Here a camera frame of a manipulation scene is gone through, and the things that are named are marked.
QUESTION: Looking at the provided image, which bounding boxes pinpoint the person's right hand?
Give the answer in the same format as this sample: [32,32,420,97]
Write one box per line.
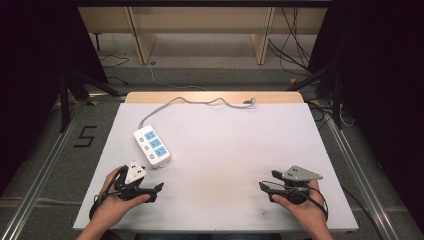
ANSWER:
[271,179,332,232]

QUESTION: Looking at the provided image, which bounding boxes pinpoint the white table mat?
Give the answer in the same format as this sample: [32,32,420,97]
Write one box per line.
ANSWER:
[72,102,360,233]

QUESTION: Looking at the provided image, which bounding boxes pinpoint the tangled floor cables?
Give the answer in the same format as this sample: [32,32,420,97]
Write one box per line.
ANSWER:
[307,98,355,130]

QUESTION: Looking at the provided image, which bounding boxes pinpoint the grey power strip cable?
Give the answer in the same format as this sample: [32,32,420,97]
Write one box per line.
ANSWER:
[138,96,257,129]

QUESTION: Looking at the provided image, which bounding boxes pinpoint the person's left hand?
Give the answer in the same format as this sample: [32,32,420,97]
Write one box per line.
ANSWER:
[89,165,152,232]

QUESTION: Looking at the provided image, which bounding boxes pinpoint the bundle of black cables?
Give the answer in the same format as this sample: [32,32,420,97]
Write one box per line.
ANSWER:
[267,6,313,77]

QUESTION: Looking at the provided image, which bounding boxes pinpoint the white power strip blue sockets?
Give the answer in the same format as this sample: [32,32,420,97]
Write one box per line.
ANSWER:
[132,124,172,170]

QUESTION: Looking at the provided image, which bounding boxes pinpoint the thin black floor cable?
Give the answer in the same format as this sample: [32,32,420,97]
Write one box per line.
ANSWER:
[99,54,131,86]

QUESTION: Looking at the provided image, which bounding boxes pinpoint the aluminium floor rail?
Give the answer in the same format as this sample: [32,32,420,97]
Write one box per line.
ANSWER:
[323,114,403,240]
[0,99,88,240]

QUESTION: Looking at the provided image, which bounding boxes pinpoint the black metal stand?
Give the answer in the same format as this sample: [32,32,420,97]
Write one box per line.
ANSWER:
[285,61,345,130]
[57,68,123,133]

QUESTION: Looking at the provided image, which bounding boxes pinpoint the light wooden bench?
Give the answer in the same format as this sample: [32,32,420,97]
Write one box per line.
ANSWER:
[77,6,329,66]

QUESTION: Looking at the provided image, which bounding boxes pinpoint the dark curtain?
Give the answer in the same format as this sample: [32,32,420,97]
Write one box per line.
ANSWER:
[0,0,110,198]
[307,0,424,233]

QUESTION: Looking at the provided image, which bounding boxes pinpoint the white floor cable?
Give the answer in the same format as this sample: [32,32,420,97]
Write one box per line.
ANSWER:
[146,62,208,92]

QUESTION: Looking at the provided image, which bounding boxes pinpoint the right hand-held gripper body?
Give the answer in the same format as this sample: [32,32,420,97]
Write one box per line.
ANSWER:
[268,165,324,205]

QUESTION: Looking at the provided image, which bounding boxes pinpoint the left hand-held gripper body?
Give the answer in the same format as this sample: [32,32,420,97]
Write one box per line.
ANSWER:
[114,160,158,204]

